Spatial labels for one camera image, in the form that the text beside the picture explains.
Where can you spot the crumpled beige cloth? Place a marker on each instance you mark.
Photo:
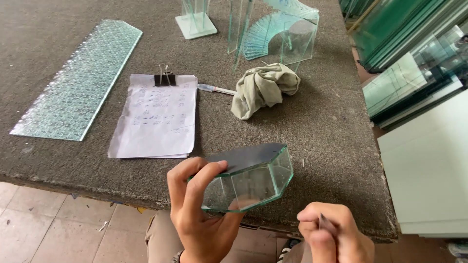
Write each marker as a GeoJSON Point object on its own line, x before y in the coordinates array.
{"type": "Point", "coordinates": [261, 89]}

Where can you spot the clear hexagonal glass box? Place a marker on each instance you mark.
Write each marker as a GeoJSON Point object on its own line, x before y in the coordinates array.
{"type": "Point", "coordinates": [256, 175]}

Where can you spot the person's beige trousers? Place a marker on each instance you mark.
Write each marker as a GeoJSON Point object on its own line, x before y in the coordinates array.
{"type": "Point", "coordinates": [161, 241]}

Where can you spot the grey carpet table cover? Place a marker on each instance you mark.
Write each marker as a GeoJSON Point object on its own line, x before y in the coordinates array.
{"type": "Point", "coordinates": [329, 120]}

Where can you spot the person's left hand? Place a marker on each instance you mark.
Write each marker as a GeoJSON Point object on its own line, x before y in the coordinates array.
{"type": "Point", "coordinates": [199, 233]}

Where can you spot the fanned glass strip sculpture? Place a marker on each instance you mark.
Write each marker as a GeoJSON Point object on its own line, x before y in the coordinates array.
{"type": "Point", "coordinates": [270, 34]}

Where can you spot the stack of white boards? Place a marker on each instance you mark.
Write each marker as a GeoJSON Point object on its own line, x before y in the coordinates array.
{"type": "Point", "coordinates": [427, 171]}

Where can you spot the glass stand with square base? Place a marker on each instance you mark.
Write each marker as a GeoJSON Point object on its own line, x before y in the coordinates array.
{"type": "Point", "coordinates": [195, 23]}

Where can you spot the person's black striped shoe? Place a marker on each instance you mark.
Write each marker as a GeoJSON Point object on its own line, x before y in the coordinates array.
{"type": "Point", "coordinates": [288, 250]}

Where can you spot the black binder clip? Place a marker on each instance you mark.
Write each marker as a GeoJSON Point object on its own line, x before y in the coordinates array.
{"type": "Point", "coordinates": [164, 79]}

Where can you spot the person's right hand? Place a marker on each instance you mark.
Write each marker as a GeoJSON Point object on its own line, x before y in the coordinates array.
{"type": "Point", "coordinates": [347, 237]}

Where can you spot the white handwritten paper sheets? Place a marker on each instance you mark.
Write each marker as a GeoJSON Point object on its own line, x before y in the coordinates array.
{"type": "Point", "coordinates": [157, 120]}

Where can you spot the rack of green glass sheets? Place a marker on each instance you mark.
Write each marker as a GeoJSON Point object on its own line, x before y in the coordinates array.
{"type": "Point", "coordinates": [406, 54]}

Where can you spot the white pen with clear cap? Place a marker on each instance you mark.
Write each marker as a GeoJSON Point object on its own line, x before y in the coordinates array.
{"type": "Point", "coordinates": [217, 89]}

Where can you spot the small dark blade tool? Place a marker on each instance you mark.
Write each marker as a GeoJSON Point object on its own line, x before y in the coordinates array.
{"type": "Point", "coordinates": [326, 223]}

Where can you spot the white paper scrap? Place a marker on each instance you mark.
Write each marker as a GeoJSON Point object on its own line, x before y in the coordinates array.
{"type": "Point", "coordinates": [102, 226]}

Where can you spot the patterned textured glass strip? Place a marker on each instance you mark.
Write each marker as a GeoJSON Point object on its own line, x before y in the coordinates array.
{"type": "Point", "coordinates": [80, 80]}

